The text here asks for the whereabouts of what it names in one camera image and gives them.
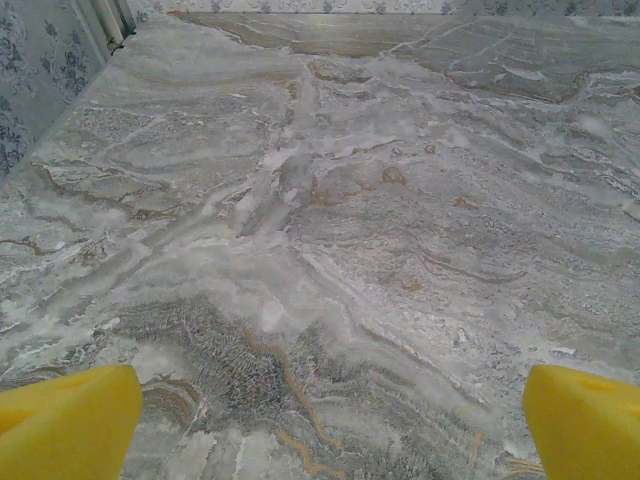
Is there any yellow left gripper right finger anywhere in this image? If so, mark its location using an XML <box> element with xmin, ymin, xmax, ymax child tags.
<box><xmin>521</xmin><ymin>363</ymin><xmax>640</xmax><ymax>480</ymax></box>

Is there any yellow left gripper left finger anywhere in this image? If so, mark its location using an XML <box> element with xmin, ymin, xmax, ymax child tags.
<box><xmin>0</xmin><ymin>363</ymin><xmax>145</xmax><ymax>480</ymax></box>

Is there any aluminium frame corner post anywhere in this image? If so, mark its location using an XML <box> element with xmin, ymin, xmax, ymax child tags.
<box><xmin>69</xmin><ymin>0</ymin><xmax>137</xmax><ymax>53</ymax></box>

